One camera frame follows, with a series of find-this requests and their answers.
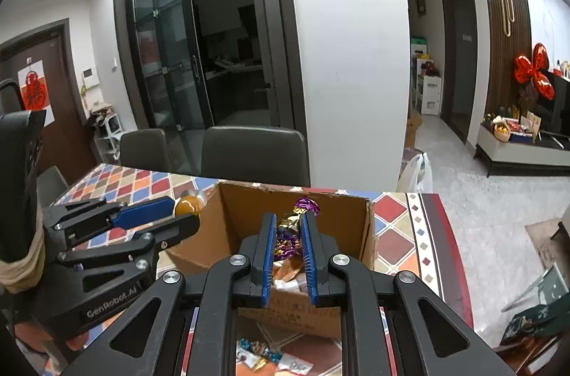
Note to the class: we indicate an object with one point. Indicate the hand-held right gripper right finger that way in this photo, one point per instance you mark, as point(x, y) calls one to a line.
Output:
point(309, 256)

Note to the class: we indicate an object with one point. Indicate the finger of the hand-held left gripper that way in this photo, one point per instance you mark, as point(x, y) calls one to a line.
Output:
point(173, 229)
point(142, 211)

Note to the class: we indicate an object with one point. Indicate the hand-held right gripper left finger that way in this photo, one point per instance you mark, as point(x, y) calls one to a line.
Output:
point(268, 260)

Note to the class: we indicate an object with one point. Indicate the gold snack packet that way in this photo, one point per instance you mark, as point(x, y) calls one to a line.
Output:
point(287, 270)

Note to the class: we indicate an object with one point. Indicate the shiny foil candy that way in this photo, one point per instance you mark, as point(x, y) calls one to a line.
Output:
point(287, 242)

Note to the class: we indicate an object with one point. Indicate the round gold candy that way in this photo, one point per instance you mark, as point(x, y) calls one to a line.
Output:
point(187, 206)

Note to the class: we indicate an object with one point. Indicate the brown cardboard box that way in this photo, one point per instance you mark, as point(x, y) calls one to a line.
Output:
point(209, 242)

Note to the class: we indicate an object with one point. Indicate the grey dining chair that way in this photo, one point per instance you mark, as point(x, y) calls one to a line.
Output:
point(52, 184)
point(144, 151)
point(254, 155)

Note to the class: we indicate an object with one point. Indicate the small white shelf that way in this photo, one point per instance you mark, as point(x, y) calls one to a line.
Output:
point(107, 135)

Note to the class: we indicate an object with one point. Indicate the blue foil candy packet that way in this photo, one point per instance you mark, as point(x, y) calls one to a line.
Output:
point(258, 350)

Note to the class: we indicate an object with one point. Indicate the colourful checked tablecloth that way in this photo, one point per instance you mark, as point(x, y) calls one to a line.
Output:
point(400, 242)

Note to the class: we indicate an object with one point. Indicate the white plastic bag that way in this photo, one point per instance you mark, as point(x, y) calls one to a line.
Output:
point(416, 175)

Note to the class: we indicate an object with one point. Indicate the brown entrance door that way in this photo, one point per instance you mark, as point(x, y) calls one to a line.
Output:
point(62, 91)

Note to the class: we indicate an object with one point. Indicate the red door poster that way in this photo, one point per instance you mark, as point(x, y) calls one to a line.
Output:
point(35, 91)

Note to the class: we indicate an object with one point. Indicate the dark sliding glass door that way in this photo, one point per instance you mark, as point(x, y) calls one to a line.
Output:
point(169, 46)

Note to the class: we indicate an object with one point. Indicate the white drawer unit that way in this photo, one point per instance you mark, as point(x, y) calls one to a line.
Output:
point(429, 93)

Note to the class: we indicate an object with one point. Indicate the fruit basket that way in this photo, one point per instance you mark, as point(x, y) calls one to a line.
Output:
point(502, 131)

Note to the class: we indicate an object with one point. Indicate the green bag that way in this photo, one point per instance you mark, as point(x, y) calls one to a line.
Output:
point(530, 325)

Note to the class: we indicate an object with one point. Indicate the white low tv cabinet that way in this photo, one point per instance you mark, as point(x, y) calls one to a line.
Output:
point(521, 153)

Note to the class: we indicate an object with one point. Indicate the dark hallway door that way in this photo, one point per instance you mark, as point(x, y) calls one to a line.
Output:
point(458, 55)

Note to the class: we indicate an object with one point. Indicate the red bow balloon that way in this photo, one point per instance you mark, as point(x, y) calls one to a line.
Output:
point(532, 71)

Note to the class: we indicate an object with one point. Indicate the black television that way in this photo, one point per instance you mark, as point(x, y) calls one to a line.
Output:
point(559, 109)

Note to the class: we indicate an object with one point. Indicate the white wall intercom panel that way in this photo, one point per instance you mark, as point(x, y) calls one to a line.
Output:
point(90, 76)

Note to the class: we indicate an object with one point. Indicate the small wall picture frame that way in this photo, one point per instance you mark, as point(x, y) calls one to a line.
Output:
point(421, 5)

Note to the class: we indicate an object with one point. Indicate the wood slat wall panel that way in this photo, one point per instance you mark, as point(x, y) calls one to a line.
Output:
point(490, 46)

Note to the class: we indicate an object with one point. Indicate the gold wall ornament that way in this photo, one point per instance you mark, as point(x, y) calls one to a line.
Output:
point(507, 9)

